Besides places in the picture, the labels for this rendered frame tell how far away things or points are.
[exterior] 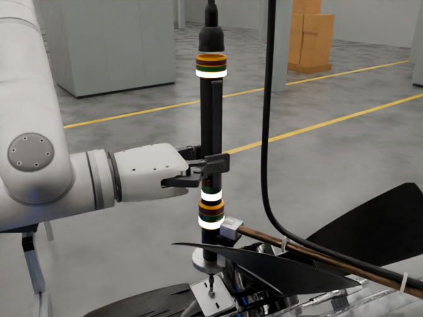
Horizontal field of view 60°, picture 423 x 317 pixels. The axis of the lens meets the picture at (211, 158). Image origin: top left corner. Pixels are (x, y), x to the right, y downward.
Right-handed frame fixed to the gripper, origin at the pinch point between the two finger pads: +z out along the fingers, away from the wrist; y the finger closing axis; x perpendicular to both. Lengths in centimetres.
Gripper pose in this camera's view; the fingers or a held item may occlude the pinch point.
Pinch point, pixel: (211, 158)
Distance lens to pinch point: 58.1
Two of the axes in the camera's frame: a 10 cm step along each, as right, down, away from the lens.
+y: 4.0, 3.8, -8.3
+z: 9.2, -1.7, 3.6
